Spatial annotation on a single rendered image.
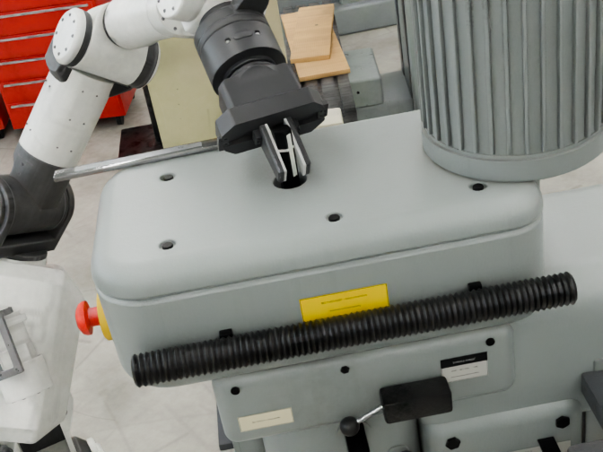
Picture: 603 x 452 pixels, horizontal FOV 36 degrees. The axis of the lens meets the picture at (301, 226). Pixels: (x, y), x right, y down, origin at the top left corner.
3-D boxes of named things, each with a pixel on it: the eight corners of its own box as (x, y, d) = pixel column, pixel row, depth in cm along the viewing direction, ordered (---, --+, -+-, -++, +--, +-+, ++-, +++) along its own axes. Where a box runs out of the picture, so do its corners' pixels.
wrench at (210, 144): (54, 186, 108) (51, 180, 108) (56, 171, 112) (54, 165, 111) (259, 144, 110) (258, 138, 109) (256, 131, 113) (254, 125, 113)
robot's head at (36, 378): (6, 400, 131) (6, 405, 123) (-20, 332, 131) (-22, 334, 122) (52, 381, 133) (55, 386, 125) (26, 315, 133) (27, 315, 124)
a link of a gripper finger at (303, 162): (304, 162, 97) (283, 117, 100) (302, 178, 100) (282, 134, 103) (318, 158, 98) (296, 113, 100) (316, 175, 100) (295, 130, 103)
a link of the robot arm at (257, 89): (325, 139, 107) (287, 62, 112) (331, 86, 99) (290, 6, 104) (220, 170, 104) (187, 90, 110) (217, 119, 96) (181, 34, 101)
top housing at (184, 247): (121, 407, 98) (80, 285, 90) (130, 269, 121) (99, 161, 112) (556, 324, 99) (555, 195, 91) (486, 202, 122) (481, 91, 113)
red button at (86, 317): (80, 343, 107) (71, 317, 105) (83, 323, 111) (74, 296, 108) (109, 338, 107) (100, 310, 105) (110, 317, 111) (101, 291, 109)
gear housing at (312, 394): (227, 452, 105) (209, 386, 99) (218, 321, 125) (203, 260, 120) (519, 395, 105) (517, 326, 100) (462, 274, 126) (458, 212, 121)
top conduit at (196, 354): (137, 395, 93) (129, 369, 91) (139, 369, 97) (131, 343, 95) (578, 311, 94) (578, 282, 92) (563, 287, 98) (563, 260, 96)
